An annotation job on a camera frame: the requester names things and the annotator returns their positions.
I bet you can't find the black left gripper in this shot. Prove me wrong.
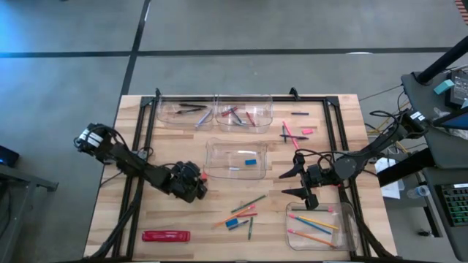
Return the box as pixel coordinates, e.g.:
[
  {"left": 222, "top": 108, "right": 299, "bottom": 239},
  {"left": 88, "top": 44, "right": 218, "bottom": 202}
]
[{"left": 170, "top": 161, "right": 208, "bottom": 204}]

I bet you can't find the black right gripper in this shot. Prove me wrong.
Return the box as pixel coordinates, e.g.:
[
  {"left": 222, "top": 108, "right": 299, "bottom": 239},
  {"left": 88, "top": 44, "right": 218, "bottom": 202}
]
[{"left": 279, "top": 153, "right": 334, "bottom": 211}]

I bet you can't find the grey pencil with pink eraser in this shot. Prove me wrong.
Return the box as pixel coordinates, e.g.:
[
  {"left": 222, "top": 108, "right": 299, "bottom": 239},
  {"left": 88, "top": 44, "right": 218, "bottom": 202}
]
[{"left": 290, "top": 207, "right": 335, "bottom": 213}]

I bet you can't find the blue pencil with pink eraser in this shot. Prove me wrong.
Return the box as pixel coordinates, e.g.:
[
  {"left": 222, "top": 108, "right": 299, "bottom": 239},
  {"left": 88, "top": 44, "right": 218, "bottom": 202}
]
[{"left": 287, "top": 213, "right": 333, "bottom": 235}]

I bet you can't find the yellow pencil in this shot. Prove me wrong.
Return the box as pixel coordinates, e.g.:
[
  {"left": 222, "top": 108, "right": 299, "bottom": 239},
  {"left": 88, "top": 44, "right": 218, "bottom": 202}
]
[{"left": 296, "top": 215, "right": 340, "bottom": 231}]

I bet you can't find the orange pencil with pink eraser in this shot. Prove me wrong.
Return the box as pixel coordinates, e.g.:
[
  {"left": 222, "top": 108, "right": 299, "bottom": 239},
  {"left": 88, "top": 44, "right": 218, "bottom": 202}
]
[
  {"left": 287, "top": 228, "right": 338, "bottom": 249},
  {"left": 211, "top": 204, "right": 257, "bottom": 230}
]

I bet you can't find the green pencil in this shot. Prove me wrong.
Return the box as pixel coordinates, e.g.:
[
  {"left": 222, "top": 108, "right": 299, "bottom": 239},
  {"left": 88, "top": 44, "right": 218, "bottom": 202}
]
[{"left": 230, "top": 194, "right": 268, "bottom": 214}]

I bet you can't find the dark pen with black grip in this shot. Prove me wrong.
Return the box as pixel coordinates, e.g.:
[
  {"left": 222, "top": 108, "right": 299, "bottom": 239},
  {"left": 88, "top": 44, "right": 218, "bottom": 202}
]
[{"left": 227, "top": 219, "right": 250, "bottom": 232}]

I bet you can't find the pale grey-blue pen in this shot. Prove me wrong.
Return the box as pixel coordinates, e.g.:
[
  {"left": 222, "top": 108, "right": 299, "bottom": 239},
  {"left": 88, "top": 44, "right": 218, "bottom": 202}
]
[{"left": 195, "top": 108, "right": 214, "bottom": 129}]

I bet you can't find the clear plastic bin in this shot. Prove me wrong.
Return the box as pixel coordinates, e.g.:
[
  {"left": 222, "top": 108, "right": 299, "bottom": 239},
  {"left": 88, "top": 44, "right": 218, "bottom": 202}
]
[
  {"left": 214, "top": 94, "right": 274, "bottom": 134},
  {"left": 156, "top": 94, "right": 217, "bottom": 132},
  {"left": 284, "top": 201, "right": 359, "bottom": 252},
  {"left": 203, "top": 137, "right": 271, "bottom": 180}
]

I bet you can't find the red stapler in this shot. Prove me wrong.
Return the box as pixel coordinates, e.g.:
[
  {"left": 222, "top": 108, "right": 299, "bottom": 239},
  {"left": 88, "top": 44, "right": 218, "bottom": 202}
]
[{"left": 141, "top": 229, "right": 192, "bottom": 243}]

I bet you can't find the white paper sheet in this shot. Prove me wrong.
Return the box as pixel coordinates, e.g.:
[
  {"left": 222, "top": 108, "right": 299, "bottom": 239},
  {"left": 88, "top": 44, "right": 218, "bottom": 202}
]
[{"left": 374, "top": 156, "right": 406, "bottom": 201}]

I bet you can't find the clear water bottle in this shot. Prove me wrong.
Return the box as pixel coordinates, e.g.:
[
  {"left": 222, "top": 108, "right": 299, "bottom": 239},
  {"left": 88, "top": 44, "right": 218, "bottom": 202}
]
[{"left": 405, "top": 184, "right": 433, "bottom": 200}]

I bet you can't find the grey cart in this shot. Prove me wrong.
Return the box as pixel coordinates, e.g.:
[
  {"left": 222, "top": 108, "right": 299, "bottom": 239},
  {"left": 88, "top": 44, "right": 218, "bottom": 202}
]
[{"left": 400, "top": 69, "right": 468, "bottom": 169}]

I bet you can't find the black keyboard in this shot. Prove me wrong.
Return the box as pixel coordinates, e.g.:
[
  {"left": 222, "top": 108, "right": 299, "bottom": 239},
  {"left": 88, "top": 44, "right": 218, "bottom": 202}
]
[{"left": 434, "top": 182, "right": 468, "bottom": 228}]

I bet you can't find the dark tablet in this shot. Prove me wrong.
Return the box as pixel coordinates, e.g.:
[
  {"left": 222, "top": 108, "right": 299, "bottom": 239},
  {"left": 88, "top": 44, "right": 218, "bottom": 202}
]
[{"left": 430, "top": 107, "right": 468, "bottom": 132}]

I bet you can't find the teal box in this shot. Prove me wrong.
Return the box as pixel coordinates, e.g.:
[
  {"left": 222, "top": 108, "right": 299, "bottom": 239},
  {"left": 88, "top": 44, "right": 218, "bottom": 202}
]
[{"left": 433, "top": 78, "right": 456, "bottom": 96}]

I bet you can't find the grey metal stand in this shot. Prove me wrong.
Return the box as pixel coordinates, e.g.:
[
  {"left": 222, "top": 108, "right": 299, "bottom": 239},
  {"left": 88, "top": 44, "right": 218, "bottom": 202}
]
[{"left": 0, "top": 163, "right": 60, "bottom": 263}]

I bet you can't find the black device box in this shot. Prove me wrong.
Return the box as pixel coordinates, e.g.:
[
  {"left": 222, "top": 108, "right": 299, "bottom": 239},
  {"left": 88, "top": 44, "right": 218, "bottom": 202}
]
[{"left": 448, "top": 68, "right": 468, "bottom": 110}]

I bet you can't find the black pole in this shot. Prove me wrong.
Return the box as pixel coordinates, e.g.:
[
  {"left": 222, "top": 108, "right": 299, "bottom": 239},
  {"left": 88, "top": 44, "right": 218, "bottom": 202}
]
[{"left": 416, "top": 35, "right": 468, "bottom": 85}]

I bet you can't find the black device with blue light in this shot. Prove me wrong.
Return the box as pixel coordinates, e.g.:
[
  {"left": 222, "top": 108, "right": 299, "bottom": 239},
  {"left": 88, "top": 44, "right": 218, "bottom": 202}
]
[{"left": 0, "top": 144, "right": 20, "bottom": 169}]

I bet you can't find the red striped object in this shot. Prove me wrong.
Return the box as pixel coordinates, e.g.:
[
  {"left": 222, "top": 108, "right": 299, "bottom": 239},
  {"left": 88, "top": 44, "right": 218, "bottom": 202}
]
[{"left": 454, "top": 0, "right": 468, "bottom": 26}]

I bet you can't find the black aluminium rig frame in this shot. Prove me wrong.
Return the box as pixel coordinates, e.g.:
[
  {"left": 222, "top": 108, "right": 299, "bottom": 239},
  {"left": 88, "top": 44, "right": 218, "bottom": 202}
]
[{"left": 83, "top": 87, "right": 394, "bottom": 263}]

